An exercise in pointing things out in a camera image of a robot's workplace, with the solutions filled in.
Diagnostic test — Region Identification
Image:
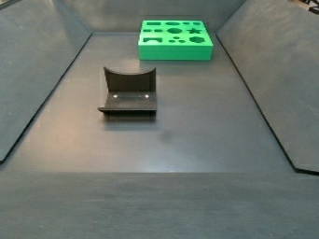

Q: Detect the green shape sorter block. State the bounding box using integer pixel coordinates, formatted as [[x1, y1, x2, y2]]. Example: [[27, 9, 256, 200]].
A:
[[139, 20, 214, 61]]

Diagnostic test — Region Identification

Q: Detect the black curved holder bracket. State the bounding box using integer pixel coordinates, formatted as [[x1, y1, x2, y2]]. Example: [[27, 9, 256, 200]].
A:
[[99, 67, 158, 114]]

